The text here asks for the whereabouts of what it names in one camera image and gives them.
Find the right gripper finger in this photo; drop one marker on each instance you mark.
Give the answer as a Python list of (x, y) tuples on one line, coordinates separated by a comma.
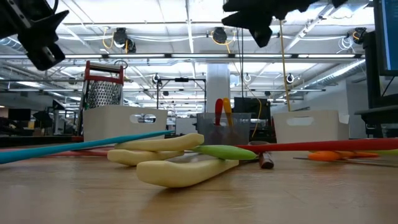
[(248, 5), (258, 25)]

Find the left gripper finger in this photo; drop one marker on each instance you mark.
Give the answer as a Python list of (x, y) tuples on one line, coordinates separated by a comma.
[(46, 29), (46, 57)]

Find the red silicone spatula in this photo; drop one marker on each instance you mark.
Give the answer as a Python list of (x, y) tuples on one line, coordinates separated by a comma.
[(218, 107)]

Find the white plastic bin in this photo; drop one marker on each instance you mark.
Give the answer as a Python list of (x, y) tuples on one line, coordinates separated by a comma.
[(308, 130), (109, 124)]

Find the blue silicone spatula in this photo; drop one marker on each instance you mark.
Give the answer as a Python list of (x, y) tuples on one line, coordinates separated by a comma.
[(77, 146)]

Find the green silicone spatula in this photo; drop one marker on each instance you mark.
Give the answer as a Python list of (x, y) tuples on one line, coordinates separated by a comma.
[(224, 152)]

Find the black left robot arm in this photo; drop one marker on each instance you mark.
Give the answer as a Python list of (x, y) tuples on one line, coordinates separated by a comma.
[(9, 15)]

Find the white square pillar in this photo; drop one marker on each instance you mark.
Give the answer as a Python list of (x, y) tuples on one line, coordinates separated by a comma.
[(217, 87)]

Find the black background monitor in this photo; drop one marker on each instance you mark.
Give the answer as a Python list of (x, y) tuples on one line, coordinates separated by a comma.
[(252, 107)]

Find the computer monitor blue screen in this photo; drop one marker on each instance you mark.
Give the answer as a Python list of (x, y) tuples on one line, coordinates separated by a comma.
[(387, 34)]

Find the grey plastic bin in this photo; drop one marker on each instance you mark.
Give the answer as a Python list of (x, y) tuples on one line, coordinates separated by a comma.
[(211, 133)]

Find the white background box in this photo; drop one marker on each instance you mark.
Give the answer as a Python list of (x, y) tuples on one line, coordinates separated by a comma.
[(185, 126)]

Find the red silicone spoon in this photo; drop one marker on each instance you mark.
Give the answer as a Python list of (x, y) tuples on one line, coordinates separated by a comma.
[(326, 145)]

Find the grey computer desk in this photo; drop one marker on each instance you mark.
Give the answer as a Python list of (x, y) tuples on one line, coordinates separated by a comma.
[(377, 113)]

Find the orange silicone spatula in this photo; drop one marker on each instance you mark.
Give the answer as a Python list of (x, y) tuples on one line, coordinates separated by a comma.
[(326, 155)]

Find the black background rig frame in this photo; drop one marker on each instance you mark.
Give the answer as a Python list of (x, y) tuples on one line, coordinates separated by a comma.
[(182, 80)]

